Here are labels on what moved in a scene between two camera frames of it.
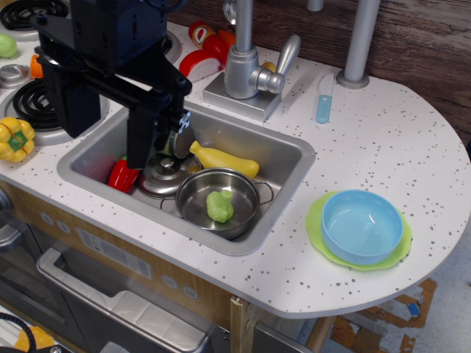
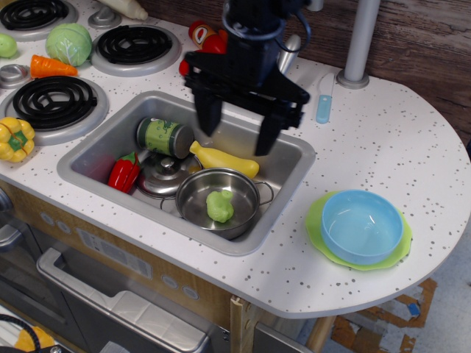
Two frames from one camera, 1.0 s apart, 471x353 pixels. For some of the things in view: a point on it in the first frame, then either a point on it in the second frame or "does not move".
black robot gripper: [120, 43] → [248, 73]
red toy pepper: [121, 177] does not move
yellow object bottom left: [42, 340] does not move
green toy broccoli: [218, 205] does not move
